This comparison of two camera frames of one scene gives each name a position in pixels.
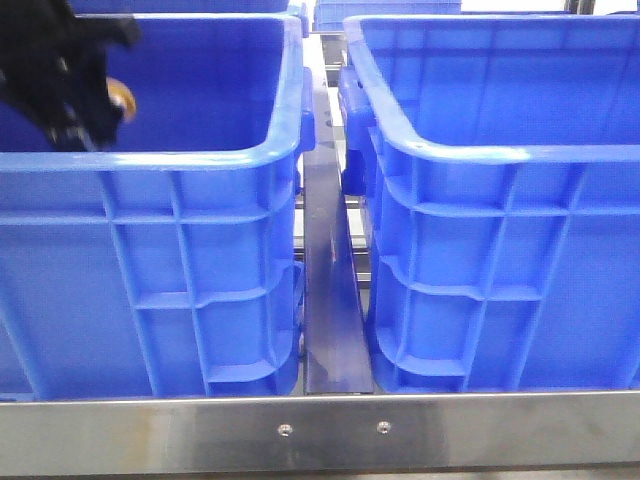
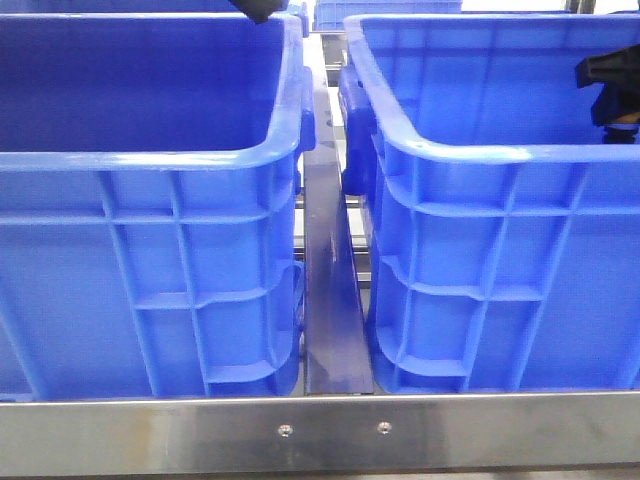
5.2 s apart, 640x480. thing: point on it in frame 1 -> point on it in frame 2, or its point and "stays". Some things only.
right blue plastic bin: [497, 162] stays
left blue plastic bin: [166, 263] stays
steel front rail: [482, 430] stays
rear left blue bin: [111, 7] stays
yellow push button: [121, 96] -> [623, 130]
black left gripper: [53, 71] -> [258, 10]
